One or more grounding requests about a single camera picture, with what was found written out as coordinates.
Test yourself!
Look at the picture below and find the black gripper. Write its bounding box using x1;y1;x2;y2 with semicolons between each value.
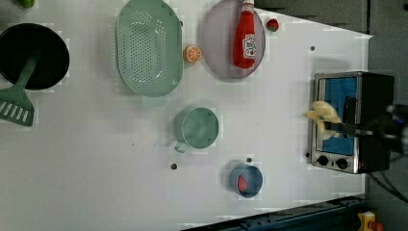
324;104;408;154

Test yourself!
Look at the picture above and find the yellow plush banana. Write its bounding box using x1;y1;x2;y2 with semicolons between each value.
303;101;342;140

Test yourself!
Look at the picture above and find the green mug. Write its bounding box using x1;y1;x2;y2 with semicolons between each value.
173;108;219;153

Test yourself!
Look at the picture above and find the black toaster oven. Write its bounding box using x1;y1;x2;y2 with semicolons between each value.
309;71;395;174

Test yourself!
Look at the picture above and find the blue bowl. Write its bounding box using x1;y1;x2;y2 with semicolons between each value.
229;163;264;198

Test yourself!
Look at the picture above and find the red strawberry in bowl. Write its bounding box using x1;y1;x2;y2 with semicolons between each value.
237;175;248;193

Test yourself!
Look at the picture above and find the red strawberry toy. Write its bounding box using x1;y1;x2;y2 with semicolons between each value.
267;18;279;32

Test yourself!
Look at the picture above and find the red ketchup bottle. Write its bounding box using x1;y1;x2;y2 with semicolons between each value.
233;0;256;69

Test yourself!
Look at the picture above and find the grey round plate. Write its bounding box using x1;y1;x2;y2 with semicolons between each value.
201;0;266;78

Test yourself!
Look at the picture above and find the orange slice toy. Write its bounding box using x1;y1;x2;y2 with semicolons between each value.
184;45;202;64

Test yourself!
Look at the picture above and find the green colander basket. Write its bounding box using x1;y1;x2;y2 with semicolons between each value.
115;0;184;97

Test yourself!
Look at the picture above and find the green spatula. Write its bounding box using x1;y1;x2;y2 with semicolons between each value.
0;55;39;127

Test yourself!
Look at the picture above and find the black pan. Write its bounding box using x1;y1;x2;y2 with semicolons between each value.
0;23;70;90

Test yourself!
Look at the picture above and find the green toy vegetable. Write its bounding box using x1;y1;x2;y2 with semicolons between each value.
16;0;36;9

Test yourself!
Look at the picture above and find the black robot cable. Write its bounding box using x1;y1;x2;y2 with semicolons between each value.
369;153;408;204

